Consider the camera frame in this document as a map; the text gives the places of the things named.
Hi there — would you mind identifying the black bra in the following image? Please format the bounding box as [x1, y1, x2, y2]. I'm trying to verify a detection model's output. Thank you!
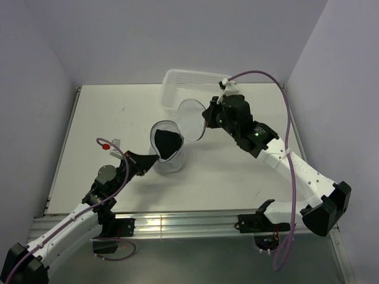
[153, 130, 182, 160]

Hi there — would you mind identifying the white perforated plastic basket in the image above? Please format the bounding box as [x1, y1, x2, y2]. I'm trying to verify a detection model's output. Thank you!
[159, 69, 230, 115]

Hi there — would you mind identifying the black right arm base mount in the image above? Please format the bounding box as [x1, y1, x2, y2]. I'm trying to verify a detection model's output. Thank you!
[234, 214, 290, 234]

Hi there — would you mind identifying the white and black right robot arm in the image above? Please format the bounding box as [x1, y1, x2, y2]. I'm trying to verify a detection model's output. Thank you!
[202, 95, 352, 237]

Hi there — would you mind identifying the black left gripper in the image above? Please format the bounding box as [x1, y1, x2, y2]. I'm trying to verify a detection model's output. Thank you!
[111, 150, 159, 196]

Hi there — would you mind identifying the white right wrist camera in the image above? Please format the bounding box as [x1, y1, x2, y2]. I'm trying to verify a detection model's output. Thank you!
[217, 78, 239, 104]

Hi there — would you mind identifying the aluminium extrusion rail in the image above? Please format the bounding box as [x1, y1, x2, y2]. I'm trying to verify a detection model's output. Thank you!
[29, 208, 338, 242]

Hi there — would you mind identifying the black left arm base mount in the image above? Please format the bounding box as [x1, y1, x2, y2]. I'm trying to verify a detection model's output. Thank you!
[100, 218, 135, 238]

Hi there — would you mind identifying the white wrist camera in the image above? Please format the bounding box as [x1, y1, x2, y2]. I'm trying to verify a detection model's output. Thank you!
[99, 139, 122, 159]
[217, 78, 239, 104]

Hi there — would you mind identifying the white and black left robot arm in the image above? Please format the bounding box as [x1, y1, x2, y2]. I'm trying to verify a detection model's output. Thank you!
[1, 151, 159, 283]

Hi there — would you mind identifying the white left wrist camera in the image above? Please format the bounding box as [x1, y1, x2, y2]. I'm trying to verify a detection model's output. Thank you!
[99, 139, 122, 159]

